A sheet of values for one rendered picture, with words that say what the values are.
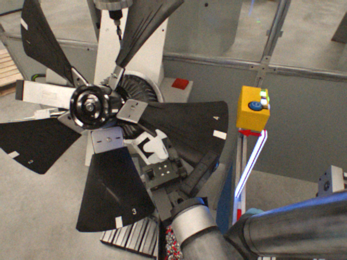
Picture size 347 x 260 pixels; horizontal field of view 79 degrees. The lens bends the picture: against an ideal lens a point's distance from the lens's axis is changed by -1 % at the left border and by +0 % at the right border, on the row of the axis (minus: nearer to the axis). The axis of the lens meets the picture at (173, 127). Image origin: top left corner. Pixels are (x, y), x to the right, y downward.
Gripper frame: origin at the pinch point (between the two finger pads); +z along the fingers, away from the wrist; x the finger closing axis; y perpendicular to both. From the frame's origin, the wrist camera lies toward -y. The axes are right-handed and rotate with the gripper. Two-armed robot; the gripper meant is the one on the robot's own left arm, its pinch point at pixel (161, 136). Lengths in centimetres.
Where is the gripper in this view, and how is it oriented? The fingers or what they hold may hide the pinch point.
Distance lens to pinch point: 52.9
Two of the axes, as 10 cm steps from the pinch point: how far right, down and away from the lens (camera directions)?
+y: -9.2, 3.5, -1.9
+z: -3.8, -6.6, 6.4
